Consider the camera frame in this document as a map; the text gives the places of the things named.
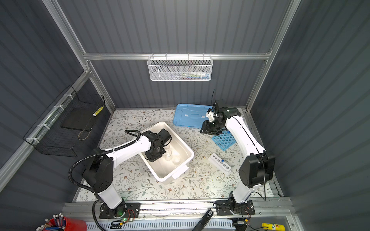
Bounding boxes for red cup of pens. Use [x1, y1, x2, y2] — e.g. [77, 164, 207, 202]
[36, 213, 87, 231]

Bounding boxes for blue plastic box lid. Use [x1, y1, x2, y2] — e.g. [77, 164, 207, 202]
[173, 104, 212, 129]

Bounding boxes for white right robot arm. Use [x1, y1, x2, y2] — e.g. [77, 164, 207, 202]
[200, 103, 275, 215]

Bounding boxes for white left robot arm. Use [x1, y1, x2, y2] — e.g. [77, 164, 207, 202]
[67, 129, 172, 210]

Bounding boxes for yellow pen in basket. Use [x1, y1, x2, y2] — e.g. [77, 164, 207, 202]
[93, 105, 105, 117]

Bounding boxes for white wire mesh basket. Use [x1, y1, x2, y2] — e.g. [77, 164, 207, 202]
[147, 56, 214, 81]

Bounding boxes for blue test tube rack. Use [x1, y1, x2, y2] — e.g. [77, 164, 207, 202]
[212, 130, 236, 152]

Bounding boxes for black wire wall basket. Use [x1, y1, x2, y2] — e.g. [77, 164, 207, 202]
[23, 85, 106, 157]

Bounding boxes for white plastic storage bin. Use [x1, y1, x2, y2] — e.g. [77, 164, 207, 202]
[140, 122, 194, 184]

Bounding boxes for black flat device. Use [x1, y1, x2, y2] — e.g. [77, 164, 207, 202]
[192, 209, 214, 231]

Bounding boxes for clear glass flask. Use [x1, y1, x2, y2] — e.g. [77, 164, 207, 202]
[172, 155, 181, 166]

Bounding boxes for small white tube rack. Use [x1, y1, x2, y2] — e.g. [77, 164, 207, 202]
[208, 153, 231, 175]

